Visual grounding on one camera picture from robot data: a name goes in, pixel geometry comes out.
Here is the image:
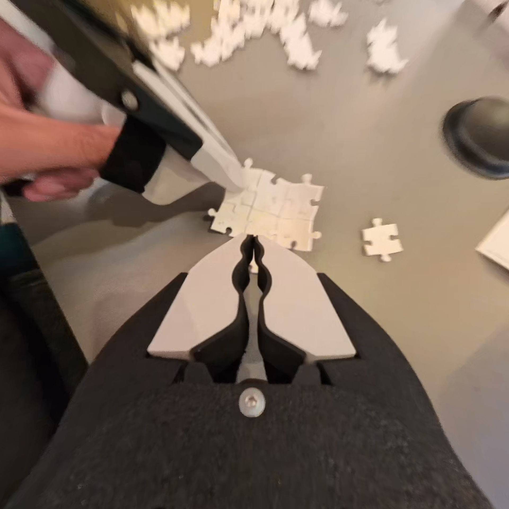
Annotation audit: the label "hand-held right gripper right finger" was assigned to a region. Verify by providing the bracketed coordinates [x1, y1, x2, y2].
[253, 235, 357, 384]

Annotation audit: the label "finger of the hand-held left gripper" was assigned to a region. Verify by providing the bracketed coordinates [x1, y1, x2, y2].
[191, 145, 245, 194]
[132, 62, 244, 176]

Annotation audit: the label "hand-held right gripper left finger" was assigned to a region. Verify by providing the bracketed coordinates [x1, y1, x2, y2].
[147, 234, 255, 384]

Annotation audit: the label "joined white puzzle section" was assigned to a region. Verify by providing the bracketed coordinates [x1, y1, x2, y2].
[208, 158, 325, 252]

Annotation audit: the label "single white puzzle piece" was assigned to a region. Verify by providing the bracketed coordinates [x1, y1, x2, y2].
[361, 217, 404, 262]

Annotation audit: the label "scattered loose puzzle pieces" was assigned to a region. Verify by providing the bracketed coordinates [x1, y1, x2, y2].
[130, 0, 410, 77]

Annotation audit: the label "person's left hand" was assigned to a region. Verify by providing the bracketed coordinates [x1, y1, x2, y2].
[0, 19, 121, 202]

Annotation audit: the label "white printed instruction sheet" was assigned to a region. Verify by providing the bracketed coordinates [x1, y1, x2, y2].
[475, 210, 509, 272]

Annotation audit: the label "black round desk grommet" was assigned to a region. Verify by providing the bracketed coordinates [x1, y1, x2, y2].
[441, 96, 509, 180]

